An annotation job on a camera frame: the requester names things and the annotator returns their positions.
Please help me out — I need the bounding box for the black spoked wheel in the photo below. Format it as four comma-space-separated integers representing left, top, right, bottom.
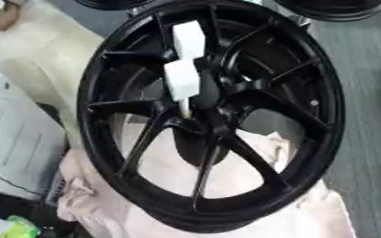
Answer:
74, 0, 347, 233

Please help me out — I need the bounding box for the black round wheel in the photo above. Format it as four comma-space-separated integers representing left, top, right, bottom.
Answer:
73, 0, 157, 10
273, 0, 381, 22

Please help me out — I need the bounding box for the pale pink cloth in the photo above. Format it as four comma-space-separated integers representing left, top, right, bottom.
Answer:
55, 121, 359, 238

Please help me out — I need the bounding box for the cream foam sheet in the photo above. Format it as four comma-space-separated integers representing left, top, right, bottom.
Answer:
0, 0, 125, 149

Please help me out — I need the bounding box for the white cardboard box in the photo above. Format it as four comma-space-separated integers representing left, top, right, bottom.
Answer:
0, 70, 69, 199

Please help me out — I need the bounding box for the green and white packet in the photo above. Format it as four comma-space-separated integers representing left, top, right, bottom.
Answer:
0, 215, 43, 238

